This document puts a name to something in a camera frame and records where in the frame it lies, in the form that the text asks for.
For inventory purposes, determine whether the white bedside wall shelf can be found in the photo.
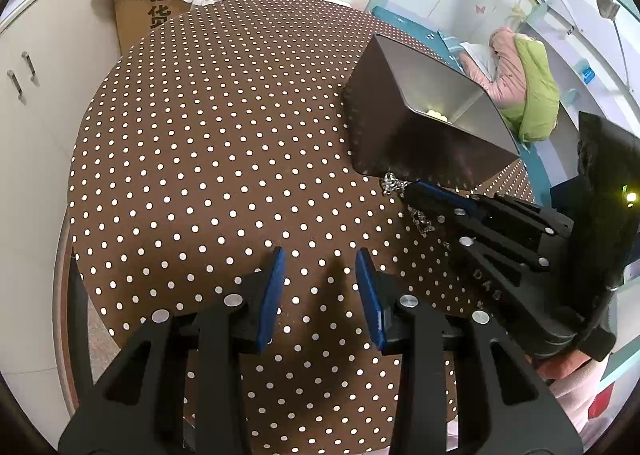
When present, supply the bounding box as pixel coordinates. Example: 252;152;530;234
520;0;640;136

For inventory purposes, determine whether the pink quilt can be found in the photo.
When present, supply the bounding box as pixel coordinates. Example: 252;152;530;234
457;27;531;108

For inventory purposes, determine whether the person's right hand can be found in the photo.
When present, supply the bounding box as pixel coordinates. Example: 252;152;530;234
539;352;594;385

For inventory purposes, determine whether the cardboard box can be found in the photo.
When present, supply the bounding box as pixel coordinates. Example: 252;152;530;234
114;0;194;58

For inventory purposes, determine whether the green quilt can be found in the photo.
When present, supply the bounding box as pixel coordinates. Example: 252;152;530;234
500;35;561;144

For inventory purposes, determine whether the metal cabinet handle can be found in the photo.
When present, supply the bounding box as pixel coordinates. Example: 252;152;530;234
7;69;25;104
21;51;39;86

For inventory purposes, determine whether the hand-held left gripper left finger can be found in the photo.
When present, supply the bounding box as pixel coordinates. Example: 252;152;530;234
57;247;287;455

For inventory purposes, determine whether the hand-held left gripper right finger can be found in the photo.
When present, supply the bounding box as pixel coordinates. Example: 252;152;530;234
355;247;585;455

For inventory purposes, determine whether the cream low cabinet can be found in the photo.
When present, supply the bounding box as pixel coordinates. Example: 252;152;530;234
0;0;122;371

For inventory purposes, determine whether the pink garment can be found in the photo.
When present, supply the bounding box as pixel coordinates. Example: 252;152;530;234
552;362;604;436

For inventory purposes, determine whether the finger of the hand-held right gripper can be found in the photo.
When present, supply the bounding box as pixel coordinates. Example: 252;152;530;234
412;202;552;331
404;180;574;239

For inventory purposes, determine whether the white pillow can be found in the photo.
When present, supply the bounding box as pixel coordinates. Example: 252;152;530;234
457;41;494;71

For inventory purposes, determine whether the brown polka dot tablecloth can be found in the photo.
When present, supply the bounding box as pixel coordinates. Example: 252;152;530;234
67;0;536;451

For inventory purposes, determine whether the silver chain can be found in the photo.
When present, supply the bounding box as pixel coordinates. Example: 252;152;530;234
382;172;451;251

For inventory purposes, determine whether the grey metal tin box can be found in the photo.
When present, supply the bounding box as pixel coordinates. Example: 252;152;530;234
342;33;522;186

